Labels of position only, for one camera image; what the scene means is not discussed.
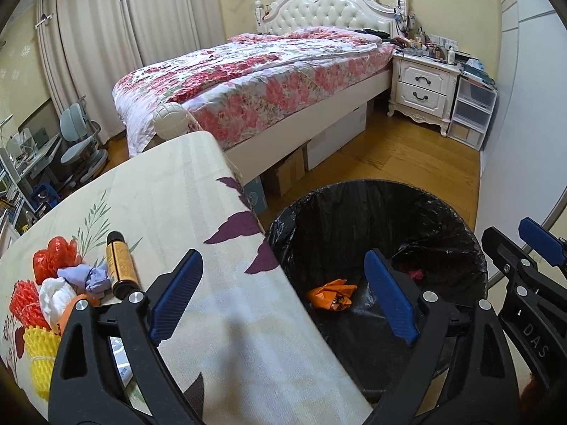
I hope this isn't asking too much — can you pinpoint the gold tube with black cap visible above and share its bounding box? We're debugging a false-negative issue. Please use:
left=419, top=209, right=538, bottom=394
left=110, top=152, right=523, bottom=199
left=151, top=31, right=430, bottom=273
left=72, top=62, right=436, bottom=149
left=105, top=231, right=142, bottom=299

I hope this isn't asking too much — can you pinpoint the white printed packet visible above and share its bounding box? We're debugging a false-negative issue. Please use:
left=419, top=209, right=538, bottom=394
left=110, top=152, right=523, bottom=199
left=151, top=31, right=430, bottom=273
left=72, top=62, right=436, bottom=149
left=108, top=335, right=136, bottom=386

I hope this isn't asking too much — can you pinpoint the brown cardboard box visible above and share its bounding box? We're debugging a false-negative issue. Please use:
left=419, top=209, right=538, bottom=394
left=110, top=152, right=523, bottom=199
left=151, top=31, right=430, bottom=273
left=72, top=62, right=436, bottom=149
left=261, top=146, right=308, bottom=198

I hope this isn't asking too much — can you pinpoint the blue plastic stool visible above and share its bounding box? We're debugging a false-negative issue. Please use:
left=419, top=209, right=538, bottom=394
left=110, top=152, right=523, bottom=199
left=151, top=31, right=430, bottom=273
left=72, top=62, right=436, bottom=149
left=33, top=182, right=60, bottom=206

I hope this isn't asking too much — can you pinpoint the orange printed wrapper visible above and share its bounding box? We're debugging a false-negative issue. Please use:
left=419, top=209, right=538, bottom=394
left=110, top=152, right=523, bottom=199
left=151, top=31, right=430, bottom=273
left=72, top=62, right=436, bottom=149
left=308, top=279, right=357, bottom=313

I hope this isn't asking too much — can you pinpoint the yellow foam fruit net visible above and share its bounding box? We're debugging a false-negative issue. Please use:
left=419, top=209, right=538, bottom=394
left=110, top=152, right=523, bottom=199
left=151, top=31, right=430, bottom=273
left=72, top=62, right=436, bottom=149
left=23, top=325, right=63, bottom=401

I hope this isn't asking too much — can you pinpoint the beige curtain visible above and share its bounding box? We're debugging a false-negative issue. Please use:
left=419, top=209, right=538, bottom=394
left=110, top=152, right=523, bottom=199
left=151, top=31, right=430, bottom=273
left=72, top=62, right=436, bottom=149
left=35, top=0, right=129, bottom=142
left=119, top=0, right=226, bottom=67

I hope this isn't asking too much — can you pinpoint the white tissue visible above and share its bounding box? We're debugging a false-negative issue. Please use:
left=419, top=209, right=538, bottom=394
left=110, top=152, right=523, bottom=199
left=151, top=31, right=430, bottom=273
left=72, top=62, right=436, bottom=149
left=39, top=277, right=78, bottom=333

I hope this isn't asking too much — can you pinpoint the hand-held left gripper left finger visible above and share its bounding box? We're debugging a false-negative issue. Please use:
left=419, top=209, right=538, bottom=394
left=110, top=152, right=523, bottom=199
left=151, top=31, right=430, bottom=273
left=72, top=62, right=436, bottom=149
left=49, top=249, right=204, bottom=425

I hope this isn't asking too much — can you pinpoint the pink floral quilt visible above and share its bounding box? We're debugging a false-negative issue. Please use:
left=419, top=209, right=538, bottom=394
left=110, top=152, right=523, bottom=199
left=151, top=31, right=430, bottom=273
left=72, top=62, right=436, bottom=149
left=112, top=27, right=397, bottom=158

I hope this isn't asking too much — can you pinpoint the grey desk chair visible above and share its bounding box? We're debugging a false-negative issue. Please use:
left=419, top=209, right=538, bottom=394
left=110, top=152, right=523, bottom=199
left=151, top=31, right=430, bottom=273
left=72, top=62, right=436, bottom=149
left=57, top=96, right=109, bottom=182

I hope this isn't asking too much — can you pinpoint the black lined waste bin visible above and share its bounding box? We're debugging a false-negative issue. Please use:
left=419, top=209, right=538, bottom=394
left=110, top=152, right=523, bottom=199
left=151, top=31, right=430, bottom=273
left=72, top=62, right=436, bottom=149
left=266, top=179, right=488, bottom=403

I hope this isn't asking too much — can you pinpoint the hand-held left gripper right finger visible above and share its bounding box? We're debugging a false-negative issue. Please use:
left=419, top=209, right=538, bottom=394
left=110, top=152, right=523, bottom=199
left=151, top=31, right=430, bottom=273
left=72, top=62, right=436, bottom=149
left=363, top=249, right=521, bottom=425

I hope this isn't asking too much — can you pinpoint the red plastic bag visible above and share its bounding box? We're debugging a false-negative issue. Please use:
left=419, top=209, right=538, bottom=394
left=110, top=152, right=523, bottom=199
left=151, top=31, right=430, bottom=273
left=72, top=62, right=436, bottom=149
left=33, top=237, right=83, bottom=284

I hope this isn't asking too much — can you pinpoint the purple crumpled tissue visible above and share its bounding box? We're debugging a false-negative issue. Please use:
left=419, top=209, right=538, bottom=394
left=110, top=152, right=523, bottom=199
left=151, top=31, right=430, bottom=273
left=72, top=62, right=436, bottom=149
left=57, top=263, right=111, bottom=299

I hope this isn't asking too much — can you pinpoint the clear plastic drawer unit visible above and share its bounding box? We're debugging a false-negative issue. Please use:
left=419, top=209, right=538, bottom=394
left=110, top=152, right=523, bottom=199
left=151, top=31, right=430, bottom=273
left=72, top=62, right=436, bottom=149
left=447, top=73, right=497, bottom=150

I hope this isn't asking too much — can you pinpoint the white storage box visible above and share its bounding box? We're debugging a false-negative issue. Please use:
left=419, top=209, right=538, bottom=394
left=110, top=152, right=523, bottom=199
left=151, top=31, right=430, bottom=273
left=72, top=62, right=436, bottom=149
left=307, top=104, right=368, bottom=171

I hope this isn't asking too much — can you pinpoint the plain orange wrapper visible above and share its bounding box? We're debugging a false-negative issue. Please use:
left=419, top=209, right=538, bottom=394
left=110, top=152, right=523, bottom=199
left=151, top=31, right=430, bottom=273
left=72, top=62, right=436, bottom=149
left=60, top=294, right=102, bottom=333

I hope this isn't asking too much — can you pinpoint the white two-drawer nightstand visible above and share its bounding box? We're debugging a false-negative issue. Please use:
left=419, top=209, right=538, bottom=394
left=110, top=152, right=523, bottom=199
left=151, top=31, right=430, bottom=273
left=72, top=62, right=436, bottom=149
left=387, top=51, right=461, bottom=137

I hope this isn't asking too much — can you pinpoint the red foam fruit net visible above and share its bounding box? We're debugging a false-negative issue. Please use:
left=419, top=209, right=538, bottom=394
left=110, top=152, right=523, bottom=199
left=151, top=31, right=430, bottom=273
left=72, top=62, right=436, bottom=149
left=10, top=280, right=51, bottom=330

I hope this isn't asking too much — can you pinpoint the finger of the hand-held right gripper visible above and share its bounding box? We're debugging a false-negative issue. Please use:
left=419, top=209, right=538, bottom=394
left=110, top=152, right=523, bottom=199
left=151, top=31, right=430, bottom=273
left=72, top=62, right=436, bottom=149
left=518, top=218, right=567, bottom=272
left=481, top=227, right=540, bottom=319

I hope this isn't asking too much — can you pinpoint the white study desk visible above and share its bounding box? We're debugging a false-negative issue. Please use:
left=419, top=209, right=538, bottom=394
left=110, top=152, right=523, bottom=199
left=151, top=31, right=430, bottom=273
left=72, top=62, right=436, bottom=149
left=0, top=115, right=63, bottom=213

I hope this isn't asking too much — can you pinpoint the stack of flat dark items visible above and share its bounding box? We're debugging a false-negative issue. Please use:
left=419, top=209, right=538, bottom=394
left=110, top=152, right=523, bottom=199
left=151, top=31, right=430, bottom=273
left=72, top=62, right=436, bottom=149
left=455, top=51, right=496, bottom=90

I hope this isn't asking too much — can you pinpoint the white bed with tufted headboard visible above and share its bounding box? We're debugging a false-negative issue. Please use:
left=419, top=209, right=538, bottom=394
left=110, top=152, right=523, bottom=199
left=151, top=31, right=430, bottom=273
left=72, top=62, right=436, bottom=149
left=111, top=0, right=410, bottom=187

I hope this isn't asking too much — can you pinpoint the cluttered bookshelf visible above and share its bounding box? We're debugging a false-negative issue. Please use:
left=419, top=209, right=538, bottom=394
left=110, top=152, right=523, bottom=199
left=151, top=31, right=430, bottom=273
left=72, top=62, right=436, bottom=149
left=0, top=177, right=27, bottom=249

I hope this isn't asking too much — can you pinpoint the white wardrobe door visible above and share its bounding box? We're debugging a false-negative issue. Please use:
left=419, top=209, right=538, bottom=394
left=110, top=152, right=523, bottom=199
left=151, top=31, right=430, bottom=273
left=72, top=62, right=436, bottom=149
left=478, top=0, right=567, bottom=275

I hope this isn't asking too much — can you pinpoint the pile of nightstand clutter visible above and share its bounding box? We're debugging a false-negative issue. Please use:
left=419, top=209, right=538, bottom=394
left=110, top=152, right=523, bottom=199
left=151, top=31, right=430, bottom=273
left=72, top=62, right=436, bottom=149
left=392, top=27, right=448, bottom=60

